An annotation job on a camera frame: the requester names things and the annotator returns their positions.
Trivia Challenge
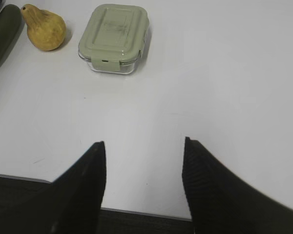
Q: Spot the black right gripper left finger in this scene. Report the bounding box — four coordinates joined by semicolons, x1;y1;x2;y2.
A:
0;141;105;234

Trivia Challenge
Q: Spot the green cucumber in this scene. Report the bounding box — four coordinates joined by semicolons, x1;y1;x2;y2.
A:
0;4;22;64

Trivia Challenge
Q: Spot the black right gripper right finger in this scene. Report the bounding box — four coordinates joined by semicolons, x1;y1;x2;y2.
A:
182;137;293;234

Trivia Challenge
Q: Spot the yellow pear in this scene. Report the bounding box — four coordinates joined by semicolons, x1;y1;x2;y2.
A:
21;4;66;51

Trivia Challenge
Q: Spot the green lidded glass container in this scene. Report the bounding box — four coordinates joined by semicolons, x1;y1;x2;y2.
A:
78;4;149;75

